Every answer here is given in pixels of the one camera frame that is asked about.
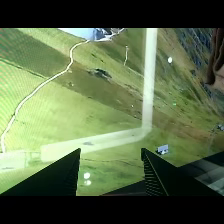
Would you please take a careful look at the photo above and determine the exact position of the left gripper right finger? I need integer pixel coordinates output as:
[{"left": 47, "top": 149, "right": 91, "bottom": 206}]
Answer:
[{"left": 140, "top": 147, "right": 214, "bottom": 197}]

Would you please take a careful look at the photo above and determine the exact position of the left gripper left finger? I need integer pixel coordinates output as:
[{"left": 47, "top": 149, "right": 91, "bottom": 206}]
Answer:
[{"left": 0, "top": 147, "right": 82, "bottom": 197}]

